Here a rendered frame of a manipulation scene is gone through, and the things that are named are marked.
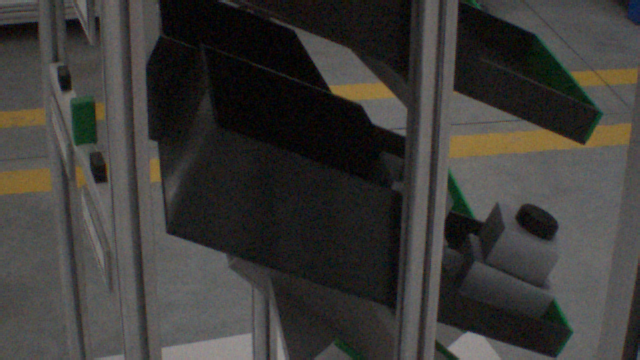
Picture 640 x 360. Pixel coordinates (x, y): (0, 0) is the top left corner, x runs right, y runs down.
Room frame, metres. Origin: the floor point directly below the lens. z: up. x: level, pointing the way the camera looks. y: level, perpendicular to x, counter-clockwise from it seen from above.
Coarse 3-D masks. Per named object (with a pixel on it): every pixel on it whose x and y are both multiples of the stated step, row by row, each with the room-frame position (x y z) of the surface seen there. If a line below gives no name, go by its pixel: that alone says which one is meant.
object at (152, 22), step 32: (160, 0) 0.91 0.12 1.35; (192, 0) 0.91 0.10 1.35; (160, 32) 0.79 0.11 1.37; (192, 32) 0.91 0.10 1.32; (224, 32) 0.91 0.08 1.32; (256, 32) 0.92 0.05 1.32; (288, 32) 0.92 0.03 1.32; (160, 64) 0.78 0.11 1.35; (288, 64) 0.92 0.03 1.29; (160, 96) 0.78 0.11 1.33; (384, 128) 0.94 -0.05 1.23
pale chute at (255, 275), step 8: (232, 256) 0.80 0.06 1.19; (232, 264) 0.79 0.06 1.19; (240, 264) 0.79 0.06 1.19; (248, 264) 0.79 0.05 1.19; (256, 264) 0.79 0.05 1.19; (240, 272) 0.79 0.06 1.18; (248, 272) 0.79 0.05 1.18; (256, 272) 0.79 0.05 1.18; (264, 272) 0.79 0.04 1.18; (248, 280) 0.79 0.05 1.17; (256, 280) 0.79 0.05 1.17; (264, 280) 0.79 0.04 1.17; (256, 288) 0.79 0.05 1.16; (264, 288) 0.79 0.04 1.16; (440, 328) 0.95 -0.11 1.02; (448, 328) 0.95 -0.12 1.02; (456, 328) 0.95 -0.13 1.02; (440, 336) 0.95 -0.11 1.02; (448, 336) 0.95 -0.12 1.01; (456, 336) 0.95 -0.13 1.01; (448, 344) 0.95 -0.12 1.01
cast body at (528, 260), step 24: (504, 216) 0.72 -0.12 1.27; (528, 216) 0.71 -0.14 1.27; (552, 216) 0.73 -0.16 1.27; (480, 240) 0.73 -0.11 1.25; (504, 240) 0.70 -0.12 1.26; (528, 240) 0.70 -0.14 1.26; (552, 240) 0.71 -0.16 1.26; (456, 264) 0.72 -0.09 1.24; (480, 264) 0.70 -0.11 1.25; (504, 264) 0.70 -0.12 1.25; (528, 264) 0.70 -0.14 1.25; (552, 264) 0.70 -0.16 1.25; (480, 288) 0.70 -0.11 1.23; (504, 288) 0.70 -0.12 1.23; (528, 288) 0.70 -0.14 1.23; (552, 288) 0.71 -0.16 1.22; (528, 312) 0.70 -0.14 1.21
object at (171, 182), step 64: (192, 64) 0.76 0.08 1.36; (256, 64) 0.77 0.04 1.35; (192, 128) 0.68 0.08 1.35; (256, 128) 0.77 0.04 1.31; (320, 128) 0.78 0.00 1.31; (192, 192) 0.64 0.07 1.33; (256, 192) 0.64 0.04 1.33; (320, 192) 0.65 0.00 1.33; (384, 192) 0.65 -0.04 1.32; (256, 256) 0.64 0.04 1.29; (320, 256) 0.65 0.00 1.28; (384, 256) 0.65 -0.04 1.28; (448, 320) 0.66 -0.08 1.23; (512, 320) 0.67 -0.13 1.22
